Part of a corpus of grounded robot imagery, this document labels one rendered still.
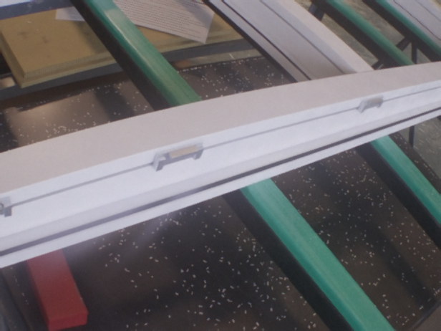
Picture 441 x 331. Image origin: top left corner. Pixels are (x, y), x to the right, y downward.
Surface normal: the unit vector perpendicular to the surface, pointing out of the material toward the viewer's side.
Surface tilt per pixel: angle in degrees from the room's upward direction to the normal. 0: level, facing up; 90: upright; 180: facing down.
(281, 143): 90
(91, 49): 0
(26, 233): 0
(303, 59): 90
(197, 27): 0
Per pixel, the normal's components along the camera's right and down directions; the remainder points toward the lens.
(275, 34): -0.77, 0.24
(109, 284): 0.31, -0.67
